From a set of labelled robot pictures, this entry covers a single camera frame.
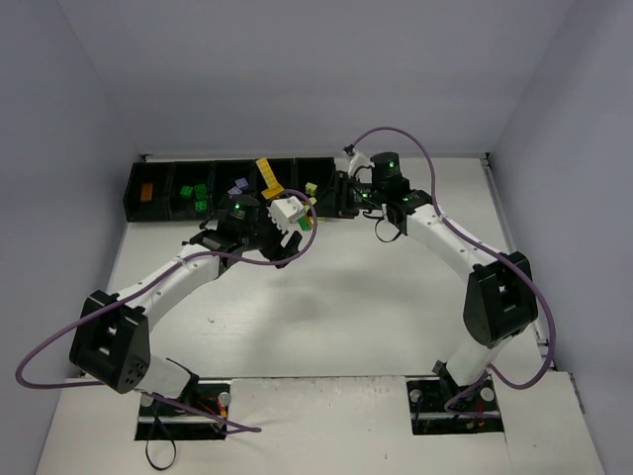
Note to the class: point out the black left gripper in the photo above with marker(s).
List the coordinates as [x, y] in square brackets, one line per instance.
[276, 242]

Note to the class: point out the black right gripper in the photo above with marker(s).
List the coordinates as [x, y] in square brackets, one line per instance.
[347, 196]

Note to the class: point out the purple small lego brick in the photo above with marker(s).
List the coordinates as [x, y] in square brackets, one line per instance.
[241, 183]

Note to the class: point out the yellow small lego brick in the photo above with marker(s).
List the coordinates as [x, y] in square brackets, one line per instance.
[273, 187]

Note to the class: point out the lime rounded lego brick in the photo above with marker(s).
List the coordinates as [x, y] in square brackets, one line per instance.
[311, 188]

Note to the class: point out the green lime brown lego cluster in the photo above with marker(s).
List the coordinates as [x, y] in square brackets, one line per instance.
[306, 223]

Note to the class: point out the green small lego brick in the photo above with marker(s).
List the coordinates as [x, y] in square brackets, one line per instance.
[186, 192]

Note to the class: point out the orange lego brick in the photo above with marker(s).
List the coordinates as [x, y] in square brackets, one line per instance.
[146, 192]

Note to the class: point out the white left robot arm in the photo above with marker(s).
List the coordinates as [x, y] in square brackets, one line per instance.
[112, 341]

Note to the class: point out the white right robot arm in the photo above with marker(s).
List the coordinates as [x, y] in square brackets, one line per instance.
[498, 304]

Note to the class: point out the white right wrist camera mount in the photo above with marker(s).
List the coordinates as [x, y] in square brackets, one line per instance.
[356, 159]

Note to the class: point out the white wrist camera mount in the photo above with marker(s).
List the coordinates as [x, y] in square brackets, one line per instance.
[356, 159]
[285, 212]

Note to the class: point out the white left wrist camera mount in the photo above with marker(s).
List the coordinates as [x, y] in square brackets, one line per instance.
[285, 212]

